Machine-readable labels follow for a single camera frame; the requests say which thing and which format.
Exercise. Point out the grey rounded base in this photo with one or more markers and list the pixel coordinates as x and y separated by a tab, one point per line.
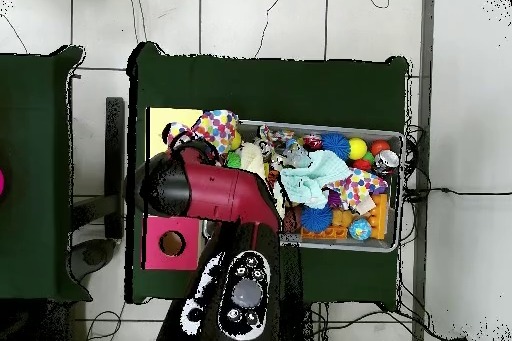
94	255

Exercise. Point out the orange ball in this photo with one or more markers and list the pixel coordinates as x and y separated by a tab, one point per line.
379	146

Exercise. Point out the wooden box with three holes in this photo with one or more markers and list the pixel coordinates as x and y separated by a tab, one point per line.
184	261

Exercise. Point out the dark green table cloth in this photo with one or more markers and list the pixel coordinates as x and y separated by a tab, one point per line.
32	117
280	89

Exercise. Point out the blue spiky ball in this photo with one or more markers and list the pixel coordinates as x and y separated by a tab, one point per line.
336	145

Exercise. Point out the green spiky ball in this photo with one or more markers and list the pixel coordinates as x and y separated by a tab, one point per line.
234	160

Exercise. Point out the pink round object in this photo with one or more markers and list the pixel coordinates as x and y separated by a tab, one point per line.
1	183

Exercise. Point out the blue globe ball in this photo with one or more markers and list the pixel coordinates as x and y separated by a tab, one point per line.
360	229

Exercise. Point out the mint waffle cloth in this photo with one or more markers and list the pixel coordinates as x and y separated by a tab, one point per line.
308	181

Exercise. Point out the silver can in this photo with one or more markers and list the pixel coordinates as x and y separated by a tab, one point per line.
386	161

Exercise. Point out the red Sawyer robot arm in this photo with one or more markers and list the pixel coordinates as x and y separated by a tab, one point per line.
224	193

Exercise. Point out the cream waffle cloth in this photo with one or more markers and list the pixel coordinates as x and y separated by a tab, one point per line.
252	159

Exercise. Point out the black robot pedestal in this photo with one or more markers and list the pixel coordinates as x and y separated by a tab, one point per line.
310	322

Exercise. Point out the polka dot cloth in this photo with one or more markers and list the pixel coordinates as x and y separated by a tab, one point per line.
358	189
216	127

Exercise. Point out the orange building block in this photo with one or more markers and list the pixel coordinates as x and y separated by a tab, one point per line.
380	213

